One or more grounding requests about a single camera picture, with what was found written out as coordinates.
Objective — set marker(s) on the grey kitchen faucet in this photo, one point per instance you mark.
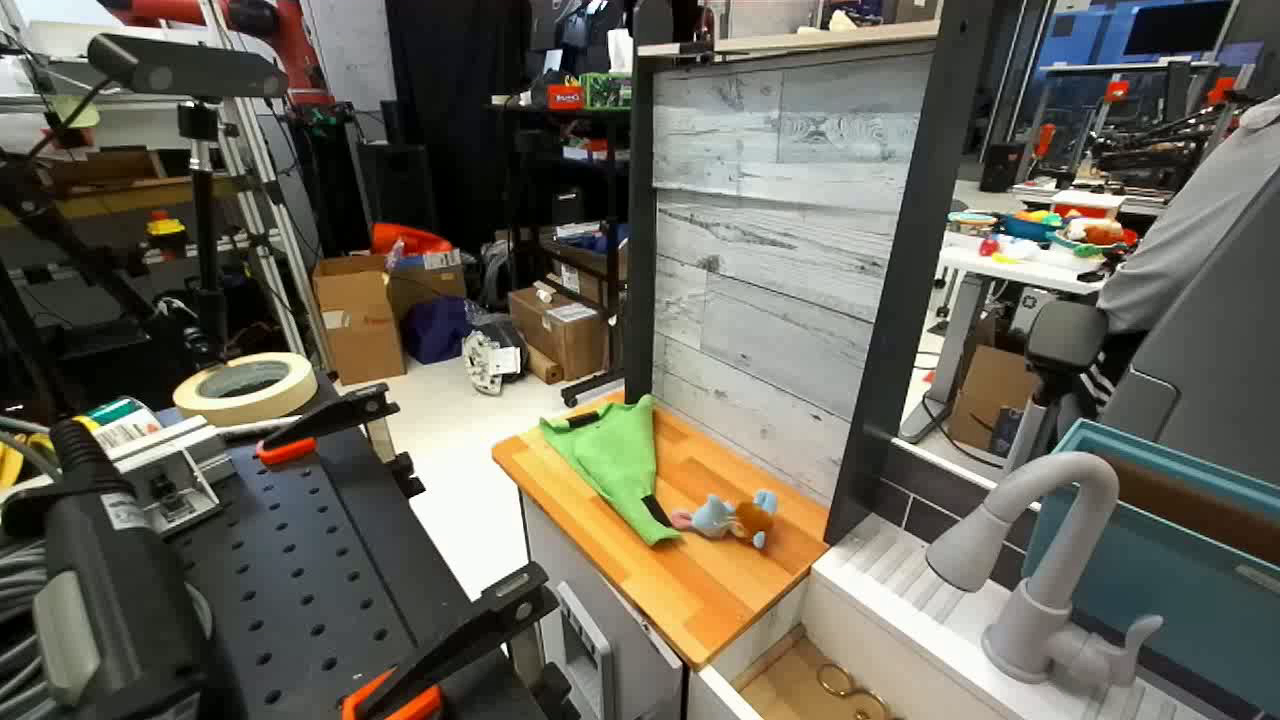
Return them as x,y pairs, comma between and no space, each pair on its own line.
1030,635

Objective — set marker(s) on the black orange clamp lower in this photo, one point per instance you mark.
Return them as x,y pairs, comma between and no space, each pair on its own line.
413,691

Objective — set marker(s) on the white sink basin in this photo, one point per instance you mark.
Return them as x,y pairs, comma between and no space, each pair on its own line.
873,623

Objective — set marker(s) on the cardboard box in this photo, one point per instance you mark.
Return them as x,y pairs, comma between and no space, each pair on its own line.
356,318
567,335

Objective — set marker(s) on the wooden counter top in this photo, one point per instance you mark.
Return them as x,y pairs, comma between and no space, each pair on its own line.
697,593

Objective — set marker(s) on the black vertical post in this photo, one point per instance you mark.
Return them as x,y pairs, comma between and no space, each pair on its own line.
948,99

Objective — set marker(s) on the person in grey shirt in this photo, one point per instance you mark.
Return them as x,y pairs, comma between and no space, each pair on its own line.
1192,220

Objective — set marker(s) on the teal dish rack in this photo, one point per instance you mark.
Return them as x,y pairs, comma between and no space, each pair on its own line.
1199,546

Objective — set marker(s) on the green cloth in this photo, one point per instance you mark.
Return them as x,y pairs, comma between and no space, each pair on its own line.
614,452

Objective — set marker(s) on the small plush toy animal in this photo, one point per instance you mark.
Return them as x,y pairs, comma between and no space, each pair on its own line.
746,523

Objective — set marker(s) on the roll of masking tape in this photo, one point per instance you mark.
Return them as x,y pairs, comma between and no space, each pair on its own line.
246,391

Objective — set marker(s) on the black camera on stand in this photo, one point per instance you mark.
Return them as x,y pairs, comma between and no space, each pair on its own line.
183,71

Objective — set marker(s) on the black perforated work table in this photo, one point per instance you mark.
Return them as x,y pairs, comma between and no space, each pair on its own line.
318,576

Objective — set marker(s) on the black orange clamp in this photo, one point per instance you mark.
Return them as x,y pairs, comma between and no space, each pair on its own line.
302,437
413,691

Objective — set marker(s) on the cardboard box left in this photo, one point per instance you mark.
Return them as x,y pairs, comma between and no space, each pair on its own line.
356,318

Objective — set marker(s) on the cardboard box centre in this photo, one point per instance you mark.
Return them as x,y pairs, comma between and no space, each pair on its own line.
567,335

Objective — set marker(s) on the black orange clamp upper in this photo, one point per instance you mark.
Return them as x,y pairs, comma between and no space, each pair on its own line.
302,437

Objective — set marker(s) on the grey wood backsplash panel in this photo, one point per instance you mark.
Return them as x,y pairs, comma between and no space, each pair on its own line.
779,193

